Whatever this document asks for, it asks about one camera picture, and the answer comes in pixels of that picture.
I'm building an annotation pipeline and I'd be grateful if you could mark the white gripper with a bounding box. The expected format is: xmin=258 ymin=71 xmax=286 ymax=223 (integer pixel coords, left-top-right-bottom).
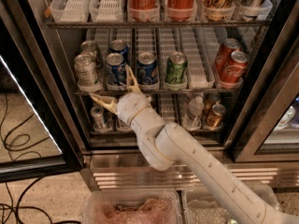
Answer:
xmin=89 ymin=64 xmax=150 ymax=125

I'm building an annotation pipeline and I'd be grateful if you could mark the blue pepsi can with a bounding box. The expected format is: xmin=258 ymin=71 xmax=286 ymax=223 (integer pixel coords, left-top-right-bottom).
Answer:
xmin=109 ymin=39 xmax=129 ymax=60
xmin=105 ymin=53 xmax=126 ymax=86

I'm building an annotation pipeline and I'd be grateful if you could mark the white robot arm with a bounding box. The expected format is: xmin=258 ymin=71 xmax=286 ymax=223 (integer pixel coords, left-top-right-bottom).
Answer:
xmin=90 ymin=66 xmax=299 ymax=224

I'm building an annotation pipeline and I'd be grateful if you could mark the front slim silver can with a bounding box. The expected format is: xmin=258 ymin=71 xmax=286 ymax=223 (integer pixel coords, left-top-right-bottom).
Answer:
xmin=91 ymin=105 xmax=107 ymax=130

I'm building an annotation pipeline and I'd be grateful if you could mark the dark blue soda can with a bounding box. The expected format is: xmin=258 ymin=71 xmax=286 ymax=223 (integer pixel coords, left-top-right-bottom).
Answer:
xmin=137 ymin=52 xmax=158 ymax=85

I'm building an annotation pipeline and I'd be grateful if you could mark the front silver soda can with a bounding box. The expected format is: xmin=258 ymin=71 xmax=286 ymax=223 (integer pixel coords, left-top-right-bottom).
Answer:
xmin=74 ymin=54 xmax=100 ymax=87

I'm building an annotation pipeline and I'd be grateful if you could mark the silver soda can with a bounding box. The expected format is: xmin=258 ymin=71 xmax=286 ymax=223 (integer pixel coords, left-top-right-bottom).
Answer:
xmin=74 ymin=54 xmax=100 ymax=87
xmin=80 ymin=40 xmax=100 ymax=63

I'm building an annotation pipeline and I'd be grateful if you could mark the rear silver soda can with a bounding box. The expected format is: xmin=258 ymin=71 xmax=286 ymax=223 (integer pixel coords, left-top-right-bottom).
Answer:
xmin=80 ymin=40 xmax=100 ymax=63

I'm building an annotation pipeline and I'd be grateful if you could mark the green soda can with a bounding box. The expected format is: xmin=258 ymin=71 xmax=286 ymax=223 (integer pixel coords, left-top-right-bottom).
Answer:
xmin=164 ymin=51 xmax=188 ymax=85

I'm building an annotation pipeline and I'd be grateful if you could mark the steel fridge bottom grille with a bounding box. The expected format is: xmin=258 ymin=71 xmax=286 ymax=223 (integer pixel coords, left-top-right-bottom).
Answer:
xmin=81 ymin=148 xmax=299 ymax=190

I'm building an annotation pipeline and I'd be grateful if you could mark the open glass fridge door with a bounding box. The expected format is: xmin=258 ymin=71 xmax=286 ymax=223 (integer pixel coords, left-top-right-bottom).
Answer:
xmin=0 ymin=0 xmax=82 ymax=182

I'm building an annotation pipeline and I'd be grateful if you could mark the rear gold can bottom shelf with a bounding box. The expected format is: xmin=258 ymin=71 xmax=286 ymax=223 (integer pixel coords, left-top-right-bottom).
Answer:
xmin=204 ymin=92 xmax=221 ymax=114

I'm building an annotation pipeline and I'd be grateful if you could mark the empty white tray middle shelf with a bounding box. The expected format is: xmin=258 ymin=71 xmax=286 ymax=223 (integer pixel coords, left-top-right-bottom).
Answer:
xmin=180 ymin=27 xmax=215 ymax=90

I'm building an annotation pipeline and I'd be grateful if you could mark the front gold can bottom shelf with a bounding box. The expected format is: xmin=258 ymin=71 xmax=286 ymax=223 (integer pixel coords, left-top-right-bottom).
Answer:
xmin=205 ymin=104 xmax=226 ymax=128

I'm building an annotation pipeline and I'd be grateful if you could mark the front red coca-cola can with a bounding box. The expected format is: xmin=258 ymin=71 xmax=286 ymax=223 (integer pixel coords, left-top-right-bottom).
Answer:
xmin=220 ymin=50 xmax=249 ymax=83

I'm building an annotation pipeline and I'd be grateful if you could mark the rear red coca-cola can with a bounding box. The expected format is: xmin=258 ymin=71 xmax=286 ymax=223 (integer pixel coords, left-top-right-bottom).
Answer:
xmin=214 ymin=38 xmax=240 ymax=75

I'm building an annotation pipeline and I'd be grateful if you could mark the left brown drink bottle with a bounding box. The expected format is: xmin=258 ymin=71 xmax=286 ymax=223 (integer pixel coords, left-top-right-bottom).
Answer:
xmin=116 ymin=119 xmax=132 ymax=133

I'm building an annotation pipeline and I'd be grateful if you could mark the clear water bottle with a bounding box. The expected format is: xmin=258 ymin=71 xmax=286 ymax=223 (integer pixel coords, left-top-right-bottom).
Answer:
xmin=187 ymin=96 xmax=204 ymax=131

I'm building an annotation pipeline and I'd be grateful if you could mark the empty white tray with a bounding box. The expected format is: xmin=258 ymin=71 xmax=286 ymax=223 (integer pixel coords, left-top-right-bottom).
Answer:
xmin=50 ymin=0 xmax=90 ymax=22
xmin=89 ymin=0 xmax=124 ymax=22

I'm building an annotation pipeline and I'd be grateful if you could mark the empty white tray top left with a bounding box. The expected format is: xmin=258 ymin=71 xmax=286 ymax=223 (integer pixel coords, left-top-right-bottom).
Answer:
xmin=50 ymin=0 xmax=90 ymax=22

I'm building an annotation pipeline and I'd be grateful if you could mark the left clear plastic bin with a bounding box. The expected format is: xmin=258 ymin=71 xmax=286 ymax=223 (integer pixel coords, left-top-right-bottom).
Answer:
xmin=81 ymin=189 xmax=182 ymax=224

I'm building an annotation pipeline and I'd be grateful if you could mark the clear plastic bin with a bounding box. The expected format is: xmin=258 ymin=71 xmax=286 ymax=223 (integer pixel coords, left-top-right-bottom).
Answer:
xmin=182 ymin=182 xmax=281 ymax=224
xmin=81 ymin=189 xmax=182 ymax=224

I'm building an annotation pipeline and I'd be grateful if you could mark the right clear plastic bin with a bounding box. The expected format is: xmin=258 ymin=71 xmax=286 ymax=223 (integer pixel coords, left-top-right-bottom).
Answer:
xmin=182 ymin=182 xmax=281 ymax=224

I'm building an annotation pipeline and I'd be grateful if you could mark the middle wire shelf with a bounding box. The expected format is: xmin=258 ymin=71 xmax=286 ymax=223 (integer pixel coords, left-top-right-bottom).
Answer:
xmin=75 ymin=89 xmax=239 ymax=96

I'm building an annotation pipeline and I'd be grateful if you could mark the wire shelf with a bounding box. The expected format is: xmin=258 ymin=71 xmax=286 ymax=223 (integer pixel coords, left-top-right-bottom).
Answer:
xmin=46 ymin=20 xmax=271 ymax=29
xmin=75 ymin=89 xmax=239 ymax=96

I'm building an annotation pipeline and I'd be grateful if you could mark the top wire shelf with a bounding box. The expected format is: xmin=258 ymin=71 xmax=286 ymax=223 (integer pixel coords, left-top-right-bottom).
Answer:
xmin=46 ymin=20 xmax=271 ymax=29

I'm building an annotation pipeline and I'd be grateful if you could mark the black floor cable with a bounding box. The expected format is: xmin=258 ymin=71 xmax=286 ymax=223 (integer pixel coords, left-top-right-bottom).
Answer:
xmin=0 ymin=91 xmax=82 ymax=224

